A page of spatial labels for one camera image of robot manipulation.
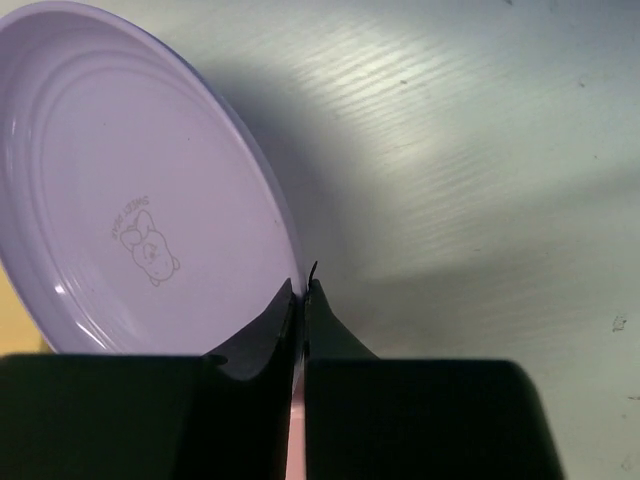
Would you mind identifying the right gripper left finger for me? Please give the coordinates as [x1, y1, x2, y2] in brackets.
[1, 283, 295, 479]

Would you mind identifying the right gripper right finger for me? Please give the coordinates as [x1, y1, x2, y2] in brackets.
[304, 279, 564, 479]

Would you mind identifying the pink plate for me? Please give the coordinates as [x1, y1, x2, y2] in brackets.
[285, 385, 306, 480]

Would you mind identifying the orange plate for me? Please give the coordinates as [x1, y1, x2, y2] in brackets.
[0, 274, 52, 356]

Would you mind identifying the purple plate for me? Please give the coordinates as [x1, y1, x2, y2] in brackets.
[1, 2, 305, 355]

